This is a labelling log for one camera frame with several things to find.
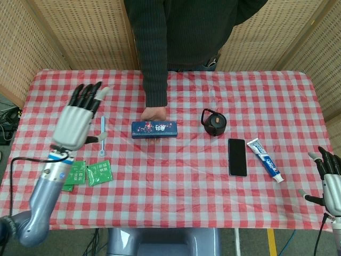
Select dark knit sleeve right forearm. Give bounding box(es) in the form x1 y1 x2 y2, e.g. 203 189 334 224
126 0 169 108

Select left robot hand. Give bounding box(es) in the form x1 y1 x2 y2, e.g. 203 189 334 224
52 81 110 151

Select blue printed rectangular box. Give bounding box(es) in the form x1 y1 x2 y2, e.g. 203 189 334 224
131 121 178 140

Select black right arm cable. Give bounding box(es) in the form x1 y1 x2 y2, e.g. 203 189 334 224
313 212 335 256

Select black small teapot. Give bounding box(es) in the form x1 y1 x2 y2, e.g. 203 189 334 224
200 108 228 137

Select black floor cables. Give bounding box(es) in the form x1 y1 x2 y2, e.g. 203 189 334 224
0 100 22 147

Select grey blue robot torso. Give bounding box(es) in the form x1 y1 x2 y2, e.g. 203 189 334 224
106 228 222 256

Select woven bamboo screen panel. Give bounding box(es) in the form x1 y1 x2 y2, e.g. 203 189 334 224
26 0 141 71
0 0 70 108
215 0 324 72
277 0 341 155

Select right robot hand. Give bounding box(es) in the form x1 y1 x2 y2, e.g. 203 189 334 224
297 146 341 214

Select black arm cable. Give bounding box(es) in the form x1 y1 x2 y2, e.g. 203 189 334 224
9 145 70 218
313 212 335 256

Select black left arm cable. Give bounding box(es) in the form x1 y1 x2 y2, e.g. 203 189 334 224
9 145 70 218

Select person torso dark sweater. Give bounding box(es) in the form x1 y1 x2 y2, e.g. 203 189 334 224
165 0 269 72

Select white table leg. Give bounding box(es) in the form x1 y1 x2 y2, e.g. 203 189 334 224
233 228 241 256

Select black cables under table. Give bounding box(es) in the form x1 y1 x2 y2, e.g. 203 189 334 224
82 229 108 256

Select light blue toothbrush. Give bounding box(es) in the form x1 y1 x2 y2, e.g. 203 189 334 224
98 116 108 157

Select black smartphone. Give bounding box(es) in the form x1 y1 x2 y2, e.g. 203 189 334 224
228 138 248 177

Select person right hand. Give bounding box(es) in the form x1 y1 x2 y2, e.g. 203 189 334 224
140 106 167 122

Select blue floor cable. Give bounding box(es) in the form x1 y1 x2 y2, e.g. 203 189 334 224
285 229 298 256

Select red white checkered tablecloth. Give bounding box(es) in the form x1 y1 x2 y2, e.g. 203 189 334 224
0 69 335 231

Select white blue toothpaste tube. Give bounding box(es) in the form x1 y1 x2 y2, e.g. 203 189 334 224
246 138 284 183

